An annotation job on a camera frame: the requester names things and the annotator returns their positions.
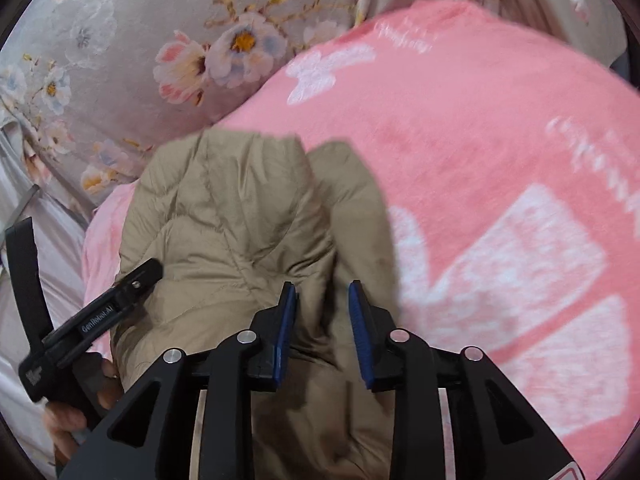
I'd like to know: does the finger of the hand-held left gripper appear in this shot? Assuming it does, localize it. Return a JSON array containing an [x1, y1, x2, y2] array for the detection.
[[114, 258, 164, 308]]

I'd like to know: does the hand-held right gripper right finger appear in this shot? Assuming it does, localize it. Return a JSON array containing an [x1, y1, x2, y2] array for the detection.
[[348, 280, 583, 480]]

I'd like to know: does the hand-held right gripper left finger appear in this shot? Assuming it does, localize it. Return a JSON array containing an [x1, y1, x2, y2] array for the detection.
[[59, 281, 300, 480]]

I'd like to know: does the tan padded jacket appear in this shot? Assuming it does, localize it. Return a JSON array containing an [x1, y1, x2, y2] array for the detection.
[[110, 127, 401, 480]]

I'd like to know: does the person's left hand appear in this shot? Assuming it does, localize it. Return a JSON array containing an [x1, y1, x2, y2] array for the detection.
[[42, 357, 123, 466]]

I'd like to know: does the white bed sheet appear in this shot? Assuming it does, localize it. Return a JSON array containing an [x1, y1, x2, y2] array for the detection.
[[0, 125, 98, 466]]

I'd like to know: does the pink printed blanket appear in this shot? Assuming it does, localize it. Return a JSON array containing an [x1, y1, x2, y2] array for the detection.
[[82, 0, 640, 480]]

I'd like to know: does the grey floral quilt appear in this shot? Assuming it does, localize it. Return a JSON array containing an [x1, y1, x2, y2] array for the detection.
[[0, 0, 631, 211]]

